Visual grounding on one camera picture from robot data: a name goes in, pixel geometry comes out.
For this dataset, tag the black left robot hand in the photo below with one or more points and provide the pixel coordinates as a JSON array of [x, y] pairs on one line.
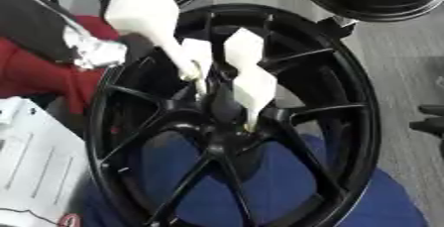
[[226, 102]]

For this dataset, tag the black chair base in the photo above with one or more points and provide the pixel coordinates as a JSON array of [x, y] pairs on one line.
[[430, 123]]

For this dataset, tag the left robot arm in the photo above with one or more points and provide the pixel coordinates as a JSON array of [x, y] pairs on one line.
[[35, 22]]

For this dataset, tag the black spoked wheel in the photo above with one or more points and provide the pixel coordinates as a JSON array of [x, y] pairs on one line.
[[341, 112]]

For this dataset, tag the red cloth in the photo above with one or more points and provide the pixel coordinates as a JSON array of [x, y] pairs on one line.
[[35, 72]]

